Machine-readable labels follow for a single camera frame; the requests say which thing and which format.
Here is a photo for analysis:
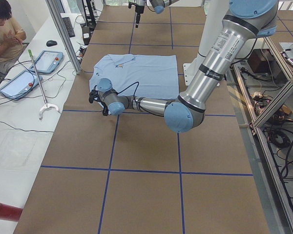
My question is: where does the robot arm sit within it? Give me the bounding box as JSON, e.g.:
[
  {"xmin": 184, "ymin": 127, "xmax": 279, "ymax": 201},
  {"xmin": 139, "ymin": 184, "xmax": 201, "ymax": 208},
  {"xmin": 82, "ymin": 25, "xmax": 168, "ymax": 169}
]
[
  {"xmin": 128, "ymin": 0, "xmax": 178, "ymax": 28},
  {"xmin": 89, "ymin": 0, "xmax": 278, "ymax": 133}
]

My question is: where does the black computer mouse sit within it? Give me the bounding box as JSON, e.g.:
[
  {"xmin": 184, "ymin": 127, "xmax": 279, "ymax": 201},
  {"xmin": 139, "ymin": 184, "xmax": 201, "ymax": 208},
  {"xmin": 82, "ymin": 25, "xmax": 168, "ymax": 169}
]
[{"xmin": 46, "ymin": 40, "xmax": 58, "ymax": 47}]

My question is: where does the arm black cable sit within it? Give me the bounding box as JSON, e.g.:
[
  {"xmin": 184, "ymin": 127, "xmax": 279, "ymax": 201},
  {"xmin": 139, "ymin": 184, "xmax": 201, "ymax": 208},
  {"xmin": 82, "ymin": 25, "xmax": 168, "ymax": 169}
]
[{"xmin": 93, "ymin": 81, "xmax": 167, "ymax": 115}]

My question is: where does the brown box on frame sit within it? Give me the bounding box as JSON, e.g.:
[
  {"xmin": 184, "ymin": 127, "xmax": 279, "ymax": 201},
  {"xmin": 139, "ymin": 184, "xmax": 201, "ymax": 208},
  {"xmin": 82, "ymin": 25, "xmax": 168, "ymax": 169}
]
[{"xmin": 247, "ymin": 49, "xmax": 274, "ymax": 73}]

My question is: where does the black power adapter with label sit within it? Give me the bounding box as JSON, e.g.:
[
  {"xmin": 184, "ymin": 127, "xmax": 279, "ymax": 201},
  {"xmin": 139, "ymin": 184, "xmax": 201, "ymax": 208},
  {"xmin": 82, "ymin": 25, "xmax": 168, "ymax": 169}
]
[{"xmin": 81, "ymin": 25, "xmax": 91, "ymax": 45}]

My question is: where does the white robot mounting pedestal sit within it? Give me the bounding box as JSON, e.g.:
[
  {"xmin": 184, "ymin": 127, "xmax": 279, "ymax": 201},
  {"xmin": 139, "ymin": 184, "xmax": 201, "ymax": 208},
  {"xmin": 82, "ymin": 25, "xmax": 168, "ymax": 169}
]
[{"xmin": 183, "ymin": 0, "xmax": 229, "ymax": 86}]

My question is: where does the aluminium frame post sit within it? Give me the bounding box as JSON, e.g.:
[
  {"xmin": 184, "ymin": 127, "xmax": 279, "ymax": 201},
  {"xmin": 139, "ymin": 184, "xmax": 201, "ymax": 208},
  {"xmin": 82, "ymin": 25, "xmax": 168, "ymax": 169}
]
[{"xmin": 45, "ymin": 0, "xmax": 82, "ymax": 75}]

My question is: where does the aluminium frame rail structure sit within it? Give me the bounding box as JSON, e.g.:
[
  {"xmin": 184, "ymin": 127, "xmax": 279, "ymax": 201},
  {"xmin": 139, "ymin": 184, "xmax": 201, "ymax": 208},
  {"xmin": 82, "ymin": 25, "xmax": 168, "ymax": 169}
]
[{"xmin": 224, "ymin": 9, "xmax": 293, "ymax": 234}]

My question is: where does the seated person in beige shirt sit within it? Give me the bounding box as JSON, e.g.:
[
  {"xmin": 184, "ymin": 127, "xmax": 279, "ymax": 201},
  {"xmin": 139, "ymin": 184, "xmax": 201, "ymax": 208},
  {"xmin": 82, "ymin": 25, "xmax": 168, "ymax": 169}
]
[{"xmin": 0, "ymin": 0, "xmax": 26, "ymax": 78}]

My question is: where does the upper blue teach pendant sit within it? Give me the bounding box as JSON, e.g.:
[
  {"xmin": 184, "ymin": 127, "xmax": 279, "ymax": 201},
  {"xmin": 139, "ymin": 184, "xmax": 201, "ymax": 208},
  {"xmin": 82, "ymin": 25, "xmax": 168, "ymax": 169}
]
[{"xmin": 35, "ymin": 50, "xmax": 63, "ymax": 74}]

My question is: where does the red cylinder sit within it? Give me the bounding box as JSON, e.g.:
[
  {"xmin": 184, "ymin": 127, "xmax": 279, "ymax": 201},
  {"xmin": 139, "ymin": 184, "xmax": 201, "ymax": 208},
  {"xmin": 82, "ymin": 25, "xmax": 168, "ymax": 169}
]
[{"xmin": 0, "ymin": 203, "xmax": 23, "ymax": 222}]

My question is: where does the blue teach pendant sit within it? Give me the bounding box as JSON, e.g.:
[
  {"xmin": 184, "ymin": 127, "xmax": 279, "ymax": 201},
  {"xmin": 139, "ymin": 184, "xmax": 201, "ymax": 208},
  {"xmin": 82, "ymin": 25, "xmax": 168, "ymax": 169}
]
[
  {"xmin": 0, "ymin": 71, "xmax": 42, "ymax": 99},
  {"xmin": 35, "ymin": 50, "xmax": 63, "ymax": 74}
]

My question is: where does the lower blue teach pendant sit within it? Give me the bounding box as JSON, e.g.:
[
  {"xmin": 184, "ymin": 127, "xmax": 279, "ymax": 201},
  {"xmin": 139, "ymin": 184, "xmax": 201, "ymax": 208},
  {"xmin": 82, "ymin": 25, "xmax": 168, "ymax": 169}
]
[{"xmin": 0, "ymin": 71, "xmax": 42, "ymax": 99}]

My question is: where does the black keyboard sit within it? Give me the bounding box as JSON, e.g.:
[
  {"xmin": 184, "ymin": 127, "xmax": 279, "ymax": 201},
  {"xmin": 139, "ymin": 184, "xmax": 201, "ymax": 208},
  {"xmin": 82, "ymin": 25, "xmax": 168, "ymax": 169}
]
[{"xmin": 62, "ymin": 17, "xmax": 75, "ymax": 38}]

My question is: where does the light blue t-shirt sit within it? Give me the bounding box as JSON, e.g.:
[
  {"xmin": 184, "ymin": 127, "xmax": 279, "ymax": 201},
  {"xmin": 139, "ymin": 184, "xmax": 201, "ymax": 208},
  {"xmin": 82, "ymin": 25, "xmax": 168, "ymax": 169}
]
[{"xmin": 89, "ymin": 54, "xmax": 179, "ymax": 99}]

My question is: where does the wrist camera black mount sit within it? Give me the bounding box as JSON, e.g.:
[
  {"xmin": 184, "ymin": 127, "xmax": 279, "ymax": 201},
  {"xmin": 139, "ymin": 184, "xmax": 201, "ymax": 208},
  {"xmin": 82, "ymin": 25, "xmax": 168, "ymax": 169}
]
[
  {"xmin": 128, "ymin": 0, "xmax": 135, "ymax": 9},
  {"xmin": 88, "ymin": 89, "xmax": 100, "ymax": 103}
]

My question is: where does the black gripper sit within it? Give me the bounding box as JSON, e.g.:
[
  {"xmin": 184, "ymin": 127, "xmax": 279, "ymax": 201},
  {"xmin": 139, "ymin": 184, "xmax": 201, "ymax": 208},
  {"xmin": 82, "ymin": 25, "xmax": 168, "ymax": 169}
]
[
  {"xmin": 135, "ymin": 0, "xmax": 145, "ymax": 28},
  {"xmin": 99, "ymin": 100, "xmax": 108, "ymax": 116}
]

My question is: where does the metal reacher grabber stick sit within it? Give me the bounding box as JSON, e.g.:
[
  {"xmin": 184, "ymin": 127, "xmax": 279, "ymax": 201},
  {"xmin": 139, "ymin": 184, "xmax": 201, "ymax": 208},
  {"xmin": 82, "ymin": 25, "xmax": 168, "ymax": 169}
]
[{"xmin": 28, "ymin": 49, "xmax": 60, "ymax": 120}]

